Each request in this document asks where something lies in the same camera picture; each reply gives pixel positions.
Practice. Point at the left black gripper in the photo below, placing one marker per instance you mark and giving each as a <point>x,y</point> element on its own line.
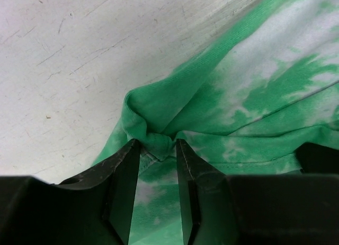
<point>259,209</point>

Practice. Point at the green white tie-dye trousers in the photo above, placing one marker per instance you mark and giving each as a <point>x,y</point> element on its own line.
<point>244,104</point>

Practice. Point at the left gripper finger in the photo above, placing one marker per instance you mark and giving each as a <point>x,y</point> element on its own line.
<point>92,207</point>

